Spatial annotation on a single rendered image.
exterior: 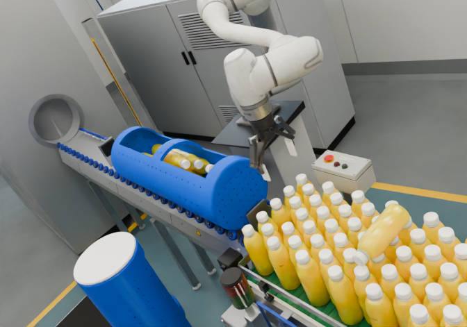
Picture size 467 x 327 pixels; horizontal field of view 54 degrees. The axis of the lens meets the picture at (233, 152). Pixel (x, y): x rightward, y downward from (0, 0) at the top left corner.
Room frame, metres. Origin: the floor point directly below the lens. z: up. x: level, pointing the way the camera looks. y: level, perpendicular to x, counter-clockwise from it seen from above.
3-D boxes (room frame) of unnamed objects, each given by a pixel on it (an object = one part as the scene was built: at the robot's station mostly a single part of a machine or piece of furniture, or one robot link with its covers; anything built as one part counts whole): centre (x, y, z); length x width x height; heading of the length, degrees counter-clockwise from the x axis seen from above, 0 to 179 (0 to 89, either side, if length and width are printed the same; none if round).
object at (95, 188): (3.16, 1.07, 0.31); 0.06 x 0.06 x 0.63; 29
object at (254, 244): (1.25, 0.07, 0.99); 0.07 x 0.07 x 0.19
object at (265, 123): (1.28, -0.12, 1.42); 0.08 x 0.07 x 0.09; 119
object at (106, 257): (1.56, 0.65, 1.03); 0.28 x 0.28 x 0.01
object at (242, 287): (0.91, 0.14, 1.23); 0.06 x 0.06 x 0.04
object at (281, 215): (1.32, -0.06, 0.99); 0.07 x 0.07 x 0.19
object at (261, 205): (1.42, 0.02, 0.99); 0.10 x 0.02 x 0.12; 119
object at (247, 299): (0.91, 0.14, 1.18); 0.06 x 0.06 x 0.05
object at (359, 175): (1.38, -0.34, 1.05); 0.20 x 0.10 x 0.10; 29
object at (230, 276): (0.91, 0.14, 1.18); 0.06 x 0.06 x 0.16
